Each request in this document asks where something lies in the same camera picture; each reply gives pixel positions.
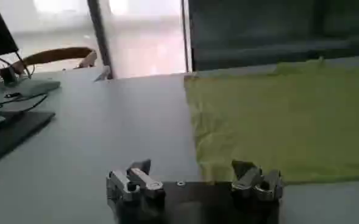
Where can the yellow-green cloth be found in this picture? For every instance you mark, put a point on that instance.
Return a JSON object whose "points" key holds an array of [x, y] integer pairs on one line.
{"points": [[273, 121]]}

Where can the pale grey pointed plate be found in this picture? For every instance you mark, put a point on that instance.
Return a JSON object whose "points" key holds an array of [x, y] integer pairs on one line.
{"points": [[103, 74]]}

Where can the black desk mat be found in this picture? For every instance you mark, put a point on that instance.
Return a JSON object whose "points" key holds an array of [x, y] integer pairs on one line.
{"points": [[11, 134]]}

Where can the thin dark window bar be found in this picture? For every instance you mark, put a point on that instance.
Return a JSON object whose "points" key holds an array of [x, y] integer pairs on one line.
{"points": [[185, 36]]}

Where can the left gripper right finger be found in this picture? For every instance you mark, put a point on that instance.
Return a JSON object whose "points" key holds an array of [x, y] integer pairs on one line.
{"points": [[252, 181]]}

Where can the brown wooden chair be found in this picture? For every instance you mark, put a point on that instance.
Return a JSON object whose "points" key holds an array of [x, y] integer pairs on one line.
{"points": [[54, 55]]}

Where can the dark partition panel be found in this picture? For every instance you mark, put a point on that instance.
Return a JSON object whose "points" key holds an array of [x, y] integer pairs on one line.
{"points": [[276, 30]]}

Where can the grey monitor base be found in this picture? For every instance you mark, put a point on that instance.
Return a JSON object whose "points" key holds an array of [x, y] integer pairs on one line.
{"points": [[30, 86]]}

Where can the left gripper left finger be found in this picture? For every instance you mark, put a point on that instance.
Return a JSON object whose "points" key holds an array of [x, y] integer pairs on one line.
{"points": [[142, 181]]}

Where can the dark thick window post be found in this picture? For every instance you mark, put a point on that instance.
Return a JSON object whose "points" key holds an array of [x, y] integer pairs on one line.
{"points": [[101, 36]]}

